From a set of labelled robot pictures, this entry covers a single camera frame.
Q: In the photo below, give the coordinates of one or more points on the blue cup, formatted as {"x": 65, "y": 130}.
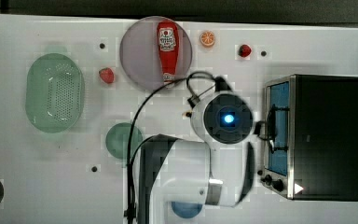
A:
{"x": 186, "y": 210}

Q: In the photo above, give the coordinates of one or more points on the small dark red strawberry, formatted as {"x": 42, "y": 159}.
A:
{"x": 245, "y": 51}

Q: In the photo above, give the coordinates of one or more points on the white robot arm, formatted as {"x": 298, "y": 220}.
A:
{"x": 218, "y": 169}

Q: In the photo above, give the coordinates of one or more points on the red ketchup bottle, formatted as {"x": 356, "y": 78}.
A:
{"x": 168, "y": 49}

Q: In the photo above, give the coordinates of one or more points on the black toaster oven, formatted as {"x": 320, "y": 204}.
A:
{"x": 311, "y": 138}

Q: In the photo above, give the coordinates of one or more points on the grey round plate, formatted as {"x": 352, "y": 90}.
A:
{"x": 139, "y": 58}

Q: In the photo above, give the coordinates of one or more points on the green plastic colander basket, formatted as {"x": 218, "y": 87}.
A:
{"x": 55, "y": 91}

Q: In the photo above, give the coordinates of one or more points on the large red strawberry toy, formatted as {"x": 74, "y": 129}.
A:
{"x": 107, "y": 75}

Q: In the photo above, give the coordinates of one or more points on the orange slice toy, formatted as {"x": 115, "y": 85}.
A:
{"x": 207, "y": 39}

